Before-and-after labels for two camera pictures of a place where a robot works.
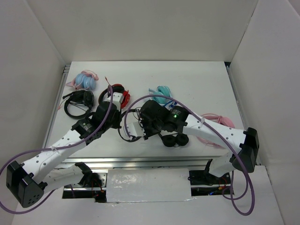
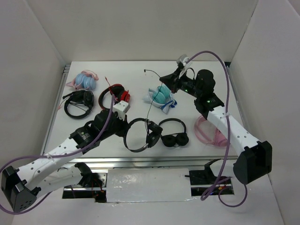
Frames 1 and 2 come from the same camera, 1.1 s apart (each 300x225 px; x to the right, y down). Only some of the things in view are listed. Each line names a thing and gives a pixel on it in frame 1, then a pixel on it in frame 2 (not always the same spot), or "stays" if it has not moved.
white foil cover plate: [150, 185] stays
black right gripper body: [151, 127] -> [187, 85]
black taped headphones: [133, 139] -> [153, 130]
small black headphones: [174, 140] stays
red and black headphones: [116, 88] stays
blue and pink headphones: [86, 79] stays
